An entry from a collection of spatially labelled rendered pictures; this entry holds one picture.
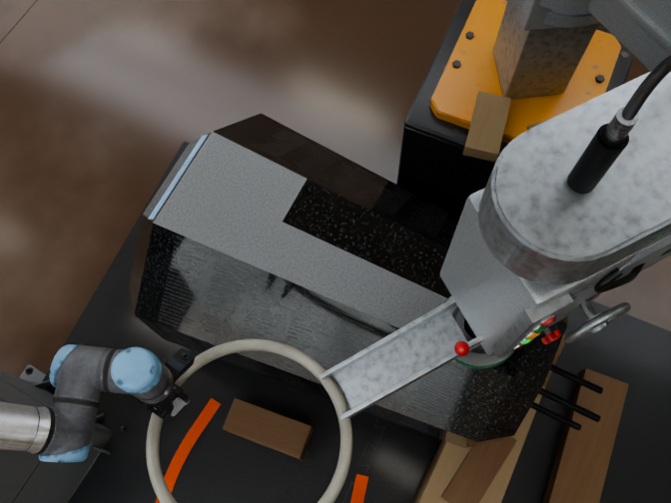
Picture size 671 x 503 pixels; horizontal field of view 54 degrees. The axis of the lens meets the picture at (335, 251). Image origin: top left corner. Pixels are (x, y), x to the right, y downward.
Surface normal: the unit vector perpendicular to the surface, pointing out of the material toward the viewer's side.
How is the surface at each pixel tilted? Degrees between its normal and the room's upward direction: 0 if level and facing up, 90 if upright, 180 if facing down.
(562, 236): 0
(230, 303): 45
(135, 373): 8
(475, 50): 0
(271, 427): 0
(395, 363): 15
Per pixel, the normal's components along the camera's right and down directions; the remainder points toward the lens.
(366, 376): -0.26, -0.22
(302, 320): -0.32, 0.36
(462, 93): -0.04, -0.35
